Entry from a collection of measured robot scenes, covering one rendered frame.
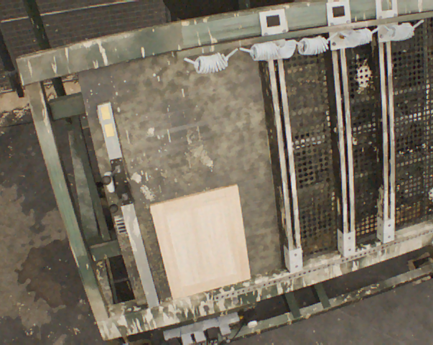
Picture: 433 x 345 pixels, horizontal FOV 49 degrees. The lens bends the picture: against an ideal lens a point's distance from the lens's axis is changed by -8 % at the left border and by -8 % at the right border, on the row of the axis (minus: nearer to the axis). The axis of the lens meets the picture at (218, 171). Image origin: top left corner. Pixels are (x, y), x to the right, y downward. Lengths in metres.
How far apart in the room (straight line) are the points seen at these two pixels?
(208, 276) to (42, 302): 1.47
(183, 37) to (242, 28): 0.22
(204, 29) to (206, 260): 1.01
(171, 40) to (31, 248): 2.21
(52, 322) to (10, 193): 1.11
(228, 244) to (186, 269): 0.22
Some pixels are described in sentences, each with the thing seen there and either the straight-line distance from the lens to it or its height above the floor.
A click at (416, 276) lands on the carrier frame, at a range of 3.42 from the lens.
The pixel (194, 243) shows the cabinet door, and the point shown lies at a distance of 2.22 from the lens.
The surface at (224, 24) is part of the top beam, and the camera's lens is 1.89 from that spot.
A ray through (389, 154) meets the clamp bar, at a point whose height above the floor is 1.31.
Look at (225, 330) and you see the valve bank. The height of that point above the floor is 0.76.
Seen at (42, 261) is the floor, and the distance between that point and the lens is 3.59.
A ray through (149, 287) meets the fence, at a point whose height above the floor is 0.99.
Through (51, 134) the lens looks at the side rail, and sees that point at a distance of 1.95.
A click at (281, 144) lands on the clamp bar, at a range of 2.09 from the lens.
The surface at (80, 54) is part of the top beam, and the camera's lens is 1.83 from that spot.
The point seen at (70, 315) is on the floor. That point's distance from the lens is 3.38.
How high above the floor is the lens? 3.08
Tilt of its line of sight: 55 degrees down
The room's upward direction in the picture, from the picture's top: 1 degrees clockwise
